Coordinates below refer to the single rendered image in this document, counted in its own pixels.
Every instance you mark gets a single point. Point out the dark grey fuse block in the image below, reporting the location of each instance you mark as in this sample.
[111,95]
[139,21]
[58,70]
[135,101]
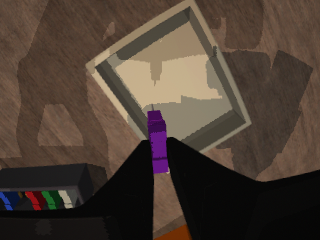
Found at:
[64,186]

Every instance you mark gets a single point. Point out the blue fuse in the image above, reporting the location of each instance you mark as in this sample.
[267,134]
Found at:
[10,199]

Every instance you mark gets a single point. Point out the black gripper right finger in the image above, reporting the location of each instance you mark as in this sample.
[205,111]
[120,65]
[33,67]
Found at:
[221,204]

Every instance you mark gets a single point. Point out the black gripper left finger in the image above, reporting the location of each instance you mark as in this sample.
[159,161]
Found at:
[121,210]

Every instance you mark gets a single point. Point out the red fuse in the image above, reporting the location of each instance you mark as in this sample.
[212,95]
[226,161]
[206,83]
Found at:
[37,199]

